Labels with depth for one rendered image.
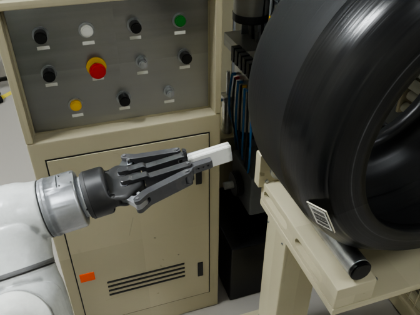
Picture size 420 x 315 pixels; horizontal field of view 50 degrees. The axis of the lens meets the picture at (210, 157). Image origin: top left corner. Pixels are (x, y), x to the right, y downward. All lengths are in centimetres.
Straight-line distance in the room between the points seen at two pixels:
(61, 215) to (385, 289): 67
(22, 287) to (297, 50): 51
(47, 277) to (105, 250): 87
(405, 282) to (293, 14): 61
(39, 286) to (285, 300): 104
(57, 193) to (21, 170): 215
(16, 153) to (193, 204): 169
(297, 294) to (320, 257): 62
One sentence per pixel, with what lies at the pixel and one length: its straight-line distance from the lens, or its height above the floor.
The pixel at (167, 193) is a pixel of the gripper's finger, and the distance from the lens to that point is 68.
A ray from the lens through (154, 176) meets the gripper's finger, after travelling 69.
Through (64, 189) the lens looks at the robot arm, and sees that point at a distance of 67.
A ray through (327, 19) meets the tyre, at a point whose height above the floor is 135.
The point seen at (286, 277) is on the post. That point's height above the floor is 44.
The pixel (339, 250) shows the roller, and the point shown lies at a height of 91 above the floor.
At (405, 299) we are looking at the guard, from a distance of 169.
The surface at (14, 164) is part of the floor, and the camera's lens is 290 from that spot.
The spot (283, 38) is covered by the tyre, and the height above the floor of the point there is 131.
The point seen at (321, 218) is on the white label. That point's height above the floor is 106.
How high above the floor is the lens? 156
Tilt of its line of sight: 35 degrees down
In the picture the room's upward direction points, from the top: straight up
